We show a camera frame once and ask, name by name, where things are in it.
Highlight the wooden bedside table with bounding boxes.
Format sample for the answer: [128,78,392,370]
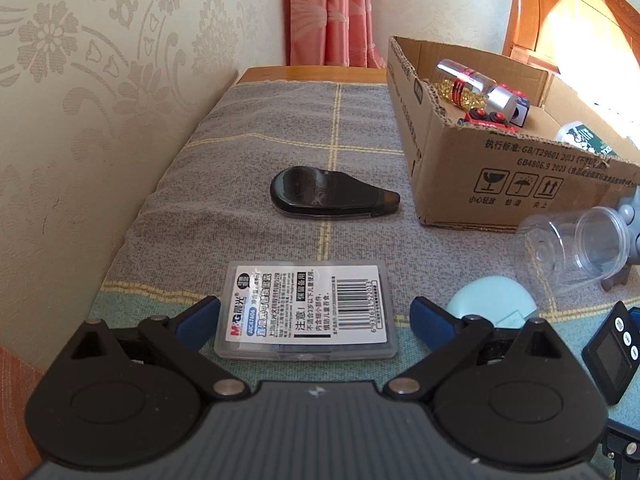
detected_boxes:
[235,65,388,87]

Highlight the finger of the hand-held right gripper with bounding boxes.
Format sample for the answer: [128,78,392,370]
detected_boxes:
[606,426,640,480]

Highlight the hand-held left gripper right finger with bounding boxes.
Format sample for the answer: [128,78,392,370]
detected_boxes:
[382,296,567,401]

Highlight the pink patterned curtain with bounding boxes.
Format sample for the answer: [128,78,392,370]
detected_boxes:
[282,0,387,69]

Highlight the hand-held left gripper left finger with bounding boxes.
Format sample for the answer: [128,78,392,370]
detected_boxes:
[69,296,252,401]

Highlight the cardboard box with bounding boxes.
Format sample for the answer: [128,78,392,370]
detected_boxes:
[387,35,640,233]

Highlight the dark cube toy red buttons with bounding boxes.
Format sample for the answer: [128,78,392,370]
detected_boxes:
[500,89,532,128]

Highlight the clear plastic jar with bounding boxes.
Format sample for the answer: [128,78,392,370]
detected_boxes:
[517,206,633,295]

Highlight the white wipes canister green label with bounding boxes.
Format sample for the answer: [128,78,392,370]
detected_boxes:
[555,120,617,158]

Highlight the clear bottle of gold capsules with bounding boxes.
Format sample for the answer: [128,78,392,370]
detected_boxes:
[435,59,521,111]

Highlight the grey elephant figurine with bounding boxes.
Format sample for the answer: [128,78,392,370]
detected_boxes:
[600,192,640,291]

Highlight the black digital timer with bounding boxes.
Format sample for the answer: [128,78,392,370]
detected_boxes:
[582,301,640,406]

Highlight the mint green case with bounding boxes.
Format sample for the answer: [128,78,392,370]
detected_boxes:
[445,280,539,331]

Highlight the black correction tape dispenser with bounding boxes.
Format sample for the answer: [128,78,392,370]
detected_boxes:
[270,167,401,219]

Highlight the clear plastic card case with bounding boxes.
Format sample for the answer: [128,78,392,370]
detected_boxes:
[214,260,401,361]

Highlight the red toy car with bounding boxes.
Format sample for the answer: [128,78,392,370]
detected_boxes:
[462,108,518,133]

